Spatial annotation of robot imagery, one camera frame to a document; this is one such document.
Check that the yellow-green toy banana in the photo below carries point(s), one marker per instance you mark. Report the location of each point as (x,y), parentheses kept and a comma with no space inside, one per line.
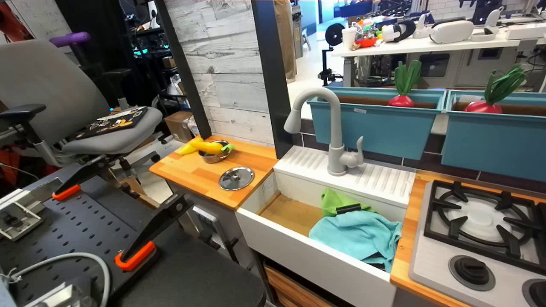
(200,145)

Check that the wooden counter left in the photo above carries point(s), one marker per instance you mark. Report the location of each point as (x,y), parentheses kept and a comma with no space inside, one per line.
(195,174)

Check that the green toy in pot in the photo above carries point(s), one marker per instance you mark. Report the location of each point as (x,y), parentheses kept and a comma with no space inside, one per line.
(227,148)

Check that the round metal lid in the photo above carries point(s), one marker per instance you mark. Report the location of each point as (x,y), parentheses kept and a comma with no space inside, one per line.
(236,177)

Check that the small metal pot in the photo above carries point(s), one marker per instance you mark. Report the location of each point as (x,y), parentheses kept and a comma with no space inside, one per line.
(215,157)

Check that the white toy sink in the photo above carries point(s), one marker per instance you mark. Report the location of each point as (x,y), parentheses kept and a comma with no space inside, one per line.
(278,215)

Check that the grey toy faucet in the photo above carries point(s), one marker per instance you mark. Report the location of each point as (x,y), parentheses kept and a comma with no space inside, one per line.
(338,159)

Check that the green cloth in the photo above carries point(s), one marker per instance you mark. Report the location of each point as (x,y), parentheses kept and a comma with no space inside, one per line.
(336,203)

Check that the cardboard box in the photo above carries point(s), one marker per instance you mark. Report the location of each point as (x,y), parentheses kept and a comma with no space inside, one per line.
(179,125)

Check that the teal cloth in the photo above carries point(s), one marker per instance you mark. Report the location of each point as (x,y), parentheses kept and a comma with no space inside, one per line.
(364,235)

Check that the left teal planter box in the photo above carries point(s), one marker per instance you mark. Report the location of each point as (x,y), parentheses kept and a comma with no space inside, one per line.
(387,130)

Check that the teal planter box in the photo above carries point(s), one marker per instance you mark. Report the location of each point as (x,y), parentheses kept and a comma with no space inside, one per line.
(387,130)
(509,143)

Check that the left toy radish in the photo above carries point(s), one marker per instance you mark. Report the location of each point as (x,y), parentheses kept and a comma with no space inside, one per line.
(406,75)

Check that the toy radish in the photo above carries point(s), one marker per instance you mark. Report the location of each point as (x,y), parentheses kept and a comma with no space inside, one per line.
(497,89)
(406,75)

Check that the near black orange clamp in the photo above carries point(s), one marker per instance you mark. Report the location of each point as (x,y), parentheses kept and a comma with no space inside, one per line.
(143,246)

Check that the black orange clamp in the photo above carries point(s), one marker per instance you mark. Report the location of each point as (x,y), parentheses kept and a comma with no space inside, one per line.
(143,246)
(74,182)

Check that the far black orange clamp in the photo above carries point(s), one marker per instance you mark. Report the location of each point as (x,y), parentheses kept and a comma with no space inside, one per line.
(74,182)

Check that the black perforated table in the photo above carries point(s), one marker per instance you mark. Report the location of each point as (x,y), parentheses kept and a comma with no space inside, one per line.
(46,244)

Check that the toy gas stove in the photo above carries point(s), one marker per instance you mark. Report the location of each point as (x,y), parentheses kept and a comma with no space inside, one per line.
(481,247)

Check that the grey office chair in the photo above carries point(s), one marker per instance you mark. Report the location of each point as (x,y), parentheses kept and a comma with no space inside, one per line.
(53,99)

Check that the right toy radish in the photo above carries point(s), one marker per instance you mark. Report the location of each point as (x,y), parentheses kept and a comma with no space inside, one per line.
(497,89)

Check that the right teal planter box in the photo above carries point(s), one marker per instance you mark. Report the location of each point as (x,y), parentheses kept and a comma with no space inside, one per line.
(509,143)

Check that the white background table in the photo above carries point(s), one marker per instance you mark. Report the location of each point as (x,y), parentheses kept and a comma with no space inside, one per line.
(503,38)

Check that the black vertical post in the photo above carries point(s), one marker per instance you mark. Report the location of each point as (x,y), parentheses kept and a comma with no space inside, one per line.
(273,73)

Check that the purple handle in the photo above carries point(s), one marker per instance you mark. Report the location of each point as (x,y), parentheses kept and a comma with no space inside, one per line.
(72,38)

